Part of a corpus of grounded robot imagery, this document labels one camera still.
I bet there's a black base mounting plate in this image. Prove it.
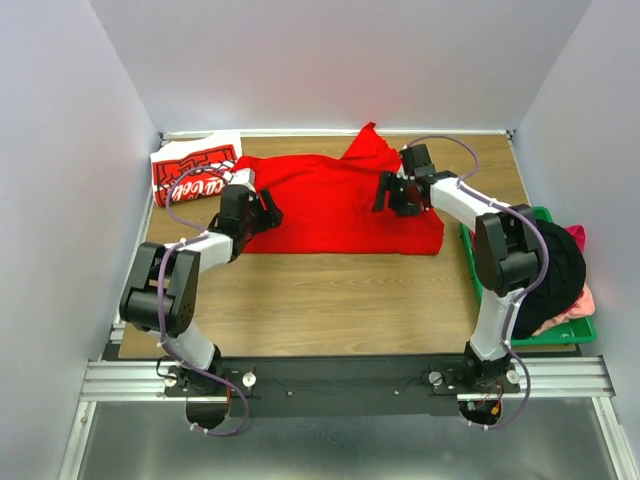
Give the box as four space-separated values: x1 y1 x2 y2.
163 354 526 418

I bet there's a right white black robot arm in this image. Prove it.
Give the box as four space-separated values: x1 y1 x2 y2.
373 144 549 392

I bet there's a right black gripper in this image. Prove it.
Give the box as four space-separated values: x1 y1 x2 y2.
370 169 421 218

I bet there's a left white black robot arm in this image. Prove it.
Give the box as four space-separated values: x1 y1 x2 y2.
119 185 284 395

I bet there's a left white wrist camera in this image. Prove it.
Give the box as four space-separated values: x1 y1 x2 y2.
228 168 255 191

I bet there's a light pink shirt in bin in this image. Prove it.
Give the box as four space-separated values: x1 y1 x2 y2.
533 284 595 337

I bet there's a green plastic bin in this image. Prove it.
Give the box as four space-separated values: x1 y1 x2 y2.
458 223 597 349

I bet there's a plain red t shirt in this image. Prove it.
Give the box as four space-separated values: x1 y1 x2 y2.
235 122 444 255

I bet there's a black shirt in bin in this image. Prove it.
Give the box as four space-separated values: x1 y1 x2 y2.
512 220 586 340

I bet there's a folded red white printed shirt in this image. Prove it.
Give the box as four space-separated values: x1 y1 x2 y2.
150 130 242 208

